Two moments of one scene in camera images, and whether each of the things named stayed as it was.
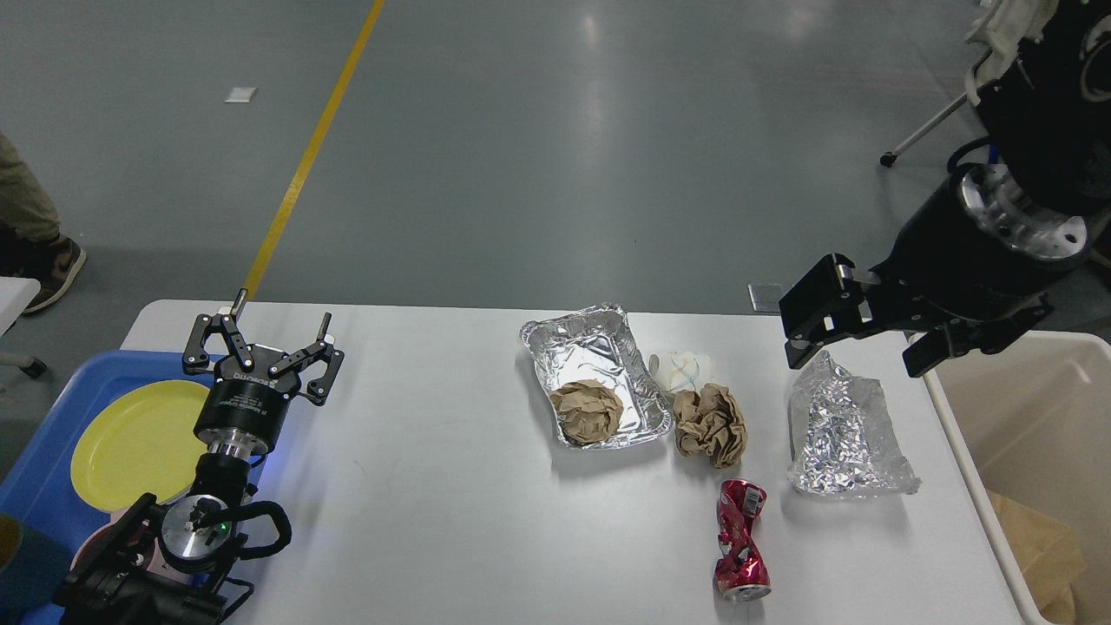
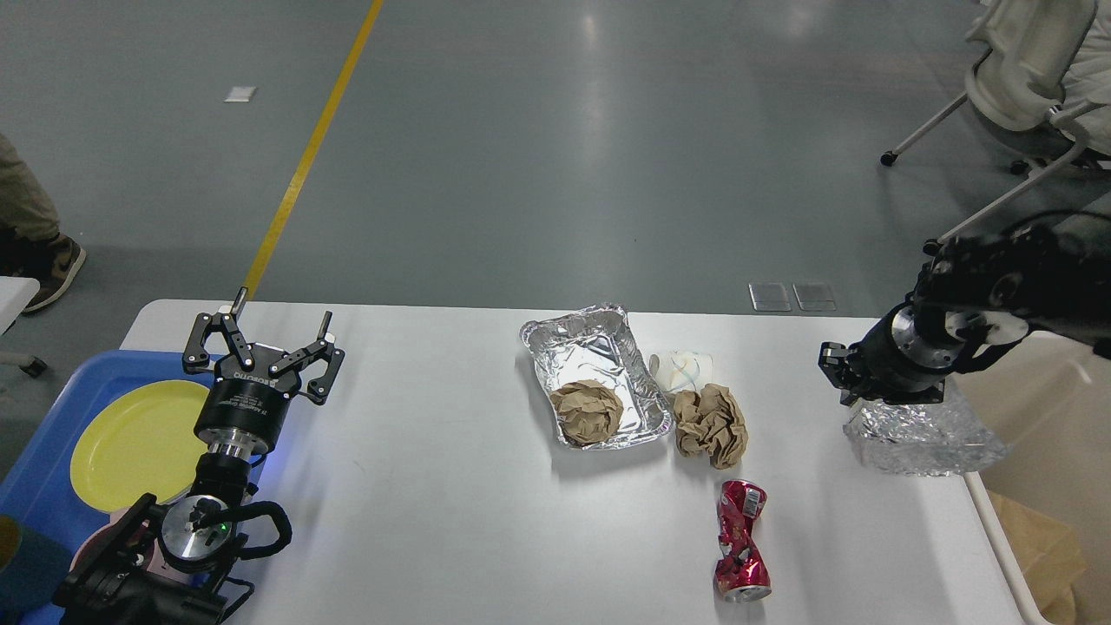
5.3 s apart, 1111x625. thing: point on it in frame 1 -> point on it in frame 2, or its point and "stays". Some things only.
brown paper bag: (1047, 554) stays
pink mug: (154, 564) stays
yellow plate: (140, 440) stays
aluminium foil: (844, 442) -> (928, 439)
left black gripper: (246, 411) stays
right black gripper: (974, 250) -> (890, 363)
